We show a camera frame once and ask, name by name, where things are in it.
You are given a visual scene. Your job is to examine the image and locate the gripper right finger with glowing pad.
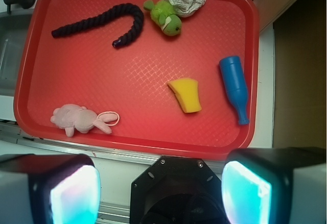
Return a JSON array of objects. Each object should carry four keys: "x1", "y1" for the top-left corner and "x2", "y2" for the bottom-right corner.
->
[{"x1": 221, "y1": 147, "x2": 326, "y2": 223}]

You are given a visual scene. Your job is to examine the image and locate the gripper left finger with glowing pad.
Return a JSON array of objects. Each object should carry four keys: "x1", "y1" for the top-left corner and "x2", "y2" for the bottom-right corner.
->
[{"x1": 1, "y1": 154, "x2": 101, "y2": 223}]

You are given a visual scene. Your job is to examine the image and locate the yellow sponge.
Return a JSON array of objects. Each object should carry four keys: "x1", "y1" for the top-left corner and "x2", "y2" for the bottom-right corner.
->
[{"x1": 167, "y1": 78, "x2": 202, "y2": 113}]

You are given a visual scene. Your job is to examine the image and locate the pink plush bunny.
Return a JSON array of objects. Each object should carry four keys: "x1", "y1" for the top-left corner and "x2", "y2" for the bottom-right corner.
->
[{"x1": 50, "y1": 104, "x2": 120, "y2": 137}]

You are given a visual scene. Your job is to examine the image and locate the blue plastic bottle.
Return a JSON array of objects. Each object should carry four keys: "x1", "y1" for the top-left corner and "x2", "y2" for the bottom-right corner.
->
[{"x1": 219, "y1": 56, "x2": 249, "y2": 126}]

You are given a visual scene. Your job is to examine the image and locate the red plastic tray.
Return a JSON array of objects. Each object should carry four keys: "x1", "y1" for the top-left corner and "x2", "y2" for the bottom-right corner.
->
[{"x1": 14, "y1": 0, "x2": 259, "y2": 160}]

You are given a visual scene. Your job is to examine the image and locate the green plush turtle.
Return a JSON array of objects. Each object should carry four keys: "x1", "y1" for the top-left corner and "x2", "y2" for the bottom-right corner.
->
[{"x1": 143, "y1": 0, "x2": 182, "y2": 37}]

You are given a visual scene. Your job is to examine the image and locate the dark purple rope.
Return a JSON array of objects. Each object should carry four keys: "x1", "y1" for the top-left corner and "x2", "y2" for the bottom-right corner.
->
[{"x1": 51, "y1": 3, "x2": 145, "y2": 48}]

